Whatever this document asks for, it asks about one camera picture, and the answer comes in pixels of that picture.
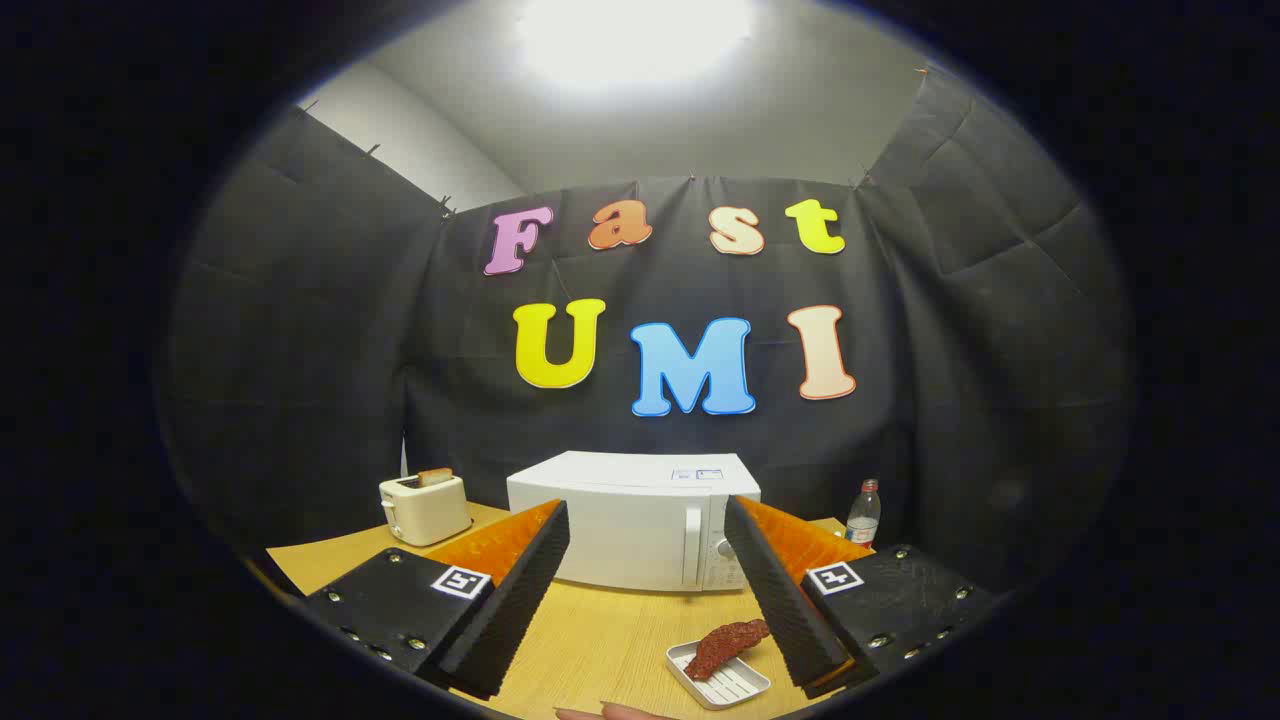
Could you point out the toast slice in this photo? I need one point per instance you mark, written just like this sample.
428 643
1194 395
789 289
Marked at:
435 477

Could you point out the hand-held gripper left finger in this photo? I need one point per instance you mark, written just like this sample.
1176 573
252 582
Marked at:
520 600

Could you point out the clear plastic bottle red label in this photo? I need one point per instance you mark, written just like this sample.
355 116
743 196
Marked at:
863 520

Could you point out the small white ribbed tray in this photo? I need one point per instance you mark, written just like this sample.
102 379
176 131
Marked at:
735 688

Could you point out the brown fried chicken drumstick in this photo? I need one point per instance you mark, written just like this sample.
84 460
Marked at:
725 645

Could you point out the cream bread toaster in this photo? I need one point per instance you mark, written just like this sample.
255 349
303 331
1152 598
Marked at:
425 510

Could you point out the black backdrop cloth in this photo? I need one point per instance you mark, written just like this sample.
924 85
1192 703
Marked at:
300 350

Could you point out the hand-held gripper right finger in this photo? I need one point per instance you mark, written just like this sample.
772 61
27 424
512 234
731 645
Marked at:
785 600

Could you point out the white toaster oven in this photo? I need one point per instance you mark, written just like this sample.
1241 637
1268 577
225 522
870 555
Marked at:
620 530

